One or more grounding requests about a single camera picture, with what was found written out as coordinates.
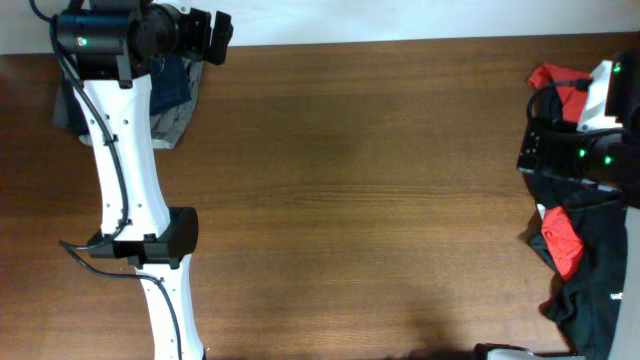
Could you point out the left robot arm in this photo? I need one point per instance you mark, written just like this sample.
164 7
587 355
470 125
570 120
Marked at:
106 49

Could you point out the grey folded shorts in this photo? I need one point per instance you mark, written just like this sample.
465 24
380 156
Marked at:
175 120

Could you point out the dark blue shorts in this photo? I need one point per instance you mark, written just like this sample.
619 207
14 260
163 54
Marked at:
170 85

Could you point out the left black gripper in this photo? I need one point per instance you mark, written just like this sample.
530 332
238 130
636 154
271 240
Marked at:
201 26

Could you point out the red garment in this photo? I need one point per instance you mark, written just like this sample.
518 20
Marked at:
558 244

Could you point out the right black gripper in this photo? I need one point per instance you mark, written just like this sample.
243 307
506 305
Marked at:
552 160

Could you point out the black garment with logo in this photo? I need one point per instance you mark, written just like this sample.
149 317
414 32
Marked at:
586 309

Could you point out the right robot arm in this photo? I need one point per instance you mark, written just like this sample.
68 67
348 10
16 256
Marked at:
625 76

